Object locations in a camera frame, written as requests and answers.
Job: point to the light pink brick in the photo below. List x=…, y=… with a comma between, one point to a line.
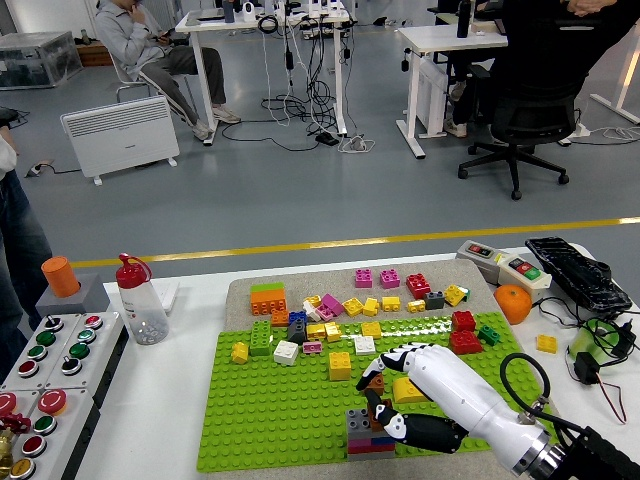
x=324, y=313

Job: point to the tall yellow brick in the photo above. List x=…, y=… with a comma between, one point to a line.
x=340, y=366

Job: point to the white box with green buttons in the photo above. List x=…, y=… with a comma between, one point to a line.
x=52, y=357
x=97, y=352

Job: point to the white chair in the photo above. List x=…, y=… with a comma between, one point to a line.
x=119, y=75

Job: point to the magenta sloped brick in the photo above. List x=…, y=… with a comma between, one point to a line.
x=332, y=302

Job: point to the black office chair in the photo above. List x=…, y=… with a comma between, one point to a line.
x=540, y=100

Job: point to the small yellow brick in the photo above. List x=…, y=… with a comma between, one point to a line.
x=240, y=353
x=416, y=306
x=314, y=300

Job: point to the blue flat brick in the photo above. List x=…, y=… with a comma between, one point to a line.
x=383, y=442

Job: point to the orange fruit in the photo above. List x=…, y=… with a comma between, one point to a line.
x=512, y=303

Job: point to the grey studded brick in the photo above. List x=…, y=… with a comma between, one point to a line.
x=357, y=421

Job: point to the lime green flat brick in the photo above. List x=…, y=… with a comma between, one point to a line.
x=267, y=287

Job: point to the wooden crate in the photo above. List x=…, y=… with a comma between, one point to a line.
x=95, y=55

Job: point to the green studded baseplate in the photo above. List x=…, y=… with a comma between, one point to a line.
x=280, y=400

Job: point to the white floor adapter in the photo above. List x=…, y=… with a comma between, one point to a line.
x=357, y=144

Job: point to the black power plug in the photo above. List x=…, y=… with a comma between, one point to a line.
x=625, y=340

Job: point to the black plastic-wrapped device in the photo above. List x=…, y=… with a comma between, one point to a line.
x=575, y=272

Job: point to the black floor adapter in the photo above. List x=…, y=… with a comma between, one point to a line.
x=327, y=139

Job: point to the tall lime green brick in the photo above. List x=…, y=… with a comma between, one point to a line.
x=261, y=339

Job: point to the small black module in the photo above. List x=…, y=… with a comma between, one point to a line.
x=586, y=367

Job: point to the white ribbed panel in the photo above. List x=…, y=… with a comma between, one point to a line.
x=430, y=100

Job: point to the brown brick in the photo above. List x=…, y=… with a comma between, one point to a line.
x=372, y=417
x=376, y=386

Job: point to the yellow curved brick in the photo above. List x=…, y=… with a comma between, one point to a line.
x=405, y=392

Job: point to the large orange brick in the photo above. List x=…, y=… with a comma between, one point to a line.
x=268, y=302

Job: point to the white desk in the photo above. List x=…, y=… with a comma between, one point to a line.
x=629, y=75
x=210, y=26
x=440, y=37

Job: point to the dark cylinder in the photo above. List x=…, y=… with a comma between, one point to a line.
x=229, y=11

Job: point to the orange cylinder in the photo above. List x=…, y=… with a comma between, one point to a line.
x=60, y=277

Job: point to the floor socket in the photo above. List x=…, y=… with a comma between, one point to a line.
x=37, y=170

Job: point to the wide red brick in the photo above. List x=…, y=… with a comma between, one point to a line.
x=466, y=340

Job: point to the narrow white brick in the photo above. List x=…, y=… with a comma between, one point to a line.
x=310, y=311

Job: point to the small blue brick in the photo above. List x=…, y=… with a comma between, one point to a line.
x=298, y=317

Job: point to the black bottle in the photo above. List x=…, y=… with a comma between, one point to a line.
x=464, y=20

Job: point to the brass fitting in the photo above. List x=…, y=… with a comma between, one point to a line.
x=5, y=450

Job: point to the grey station red black buttons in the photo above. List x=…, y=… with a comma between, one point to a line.
x=467, y=252

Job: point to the small pink flat brick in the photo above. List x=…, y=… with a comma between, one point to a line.
x=312, y=348

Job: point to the white switch plate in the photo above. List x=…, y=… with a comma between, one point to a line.
x=170, y=295

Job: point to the dark green white brick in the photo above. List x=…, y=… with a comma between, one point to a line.
x=467, y=295

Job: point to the white panel heater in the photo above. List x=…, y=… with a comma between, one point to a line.
x=120, y=135

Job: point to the dark grey sloped brick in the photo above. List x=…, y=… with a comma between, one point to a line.
x=298, y=332

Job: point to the magenta flat brick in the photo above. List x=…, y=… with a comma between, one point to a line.
x=360, y=442

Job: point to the white round camera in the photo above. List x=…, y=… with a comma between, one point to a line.
x=248, y=12

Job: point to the grey flat brick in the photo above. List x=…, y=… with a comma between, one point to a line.
x=372, y=456

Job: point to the white power strip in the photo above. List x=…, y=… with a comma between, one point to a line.
x=580, y=131

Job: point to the white box with mushroom button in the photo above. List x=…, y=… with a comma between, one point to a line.
x=70, y=425
x=27, y=397

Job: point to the person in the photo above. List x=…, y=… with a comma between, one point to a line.
x=595, y=6
x=125, y=40
x=20, y=250

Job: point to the grey station red green buttons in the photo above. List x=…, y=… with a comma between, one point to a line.
x=507, y=262

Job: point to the grey block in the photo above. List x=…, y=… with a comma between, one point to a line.
x=92, y=297

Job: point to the small orange brick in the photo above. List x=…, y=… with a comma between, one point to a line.
x=280, y=318

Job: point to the clear bottle red cap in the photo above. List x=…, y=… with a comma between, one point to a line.
x=142, y=310

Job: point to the green tape roll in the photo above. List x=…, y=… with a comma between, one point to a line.
x=580, y=345

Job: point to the white black-fingered right robot hand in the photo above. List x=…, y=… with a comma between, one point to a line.
x=450, y=385

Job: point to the red flat brick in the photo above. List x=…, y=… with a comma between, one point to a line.
x=372, y=449

